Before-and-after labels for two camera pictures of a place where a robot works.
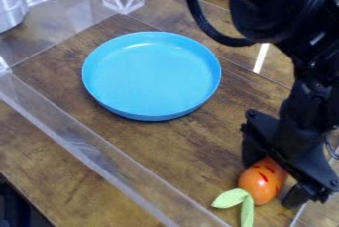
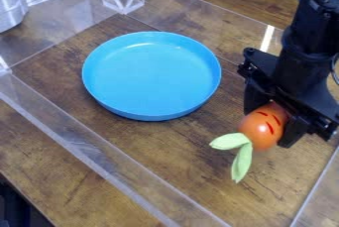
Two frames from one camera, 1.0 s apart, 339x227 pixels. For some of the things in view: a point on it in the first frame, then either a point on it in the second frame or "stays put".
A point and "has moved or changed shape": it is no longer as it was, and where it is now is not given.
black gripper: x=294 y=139 to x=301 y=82
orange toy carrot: x=261 y=180 has moved or changed shape
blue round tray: x=149 y=75 stays put
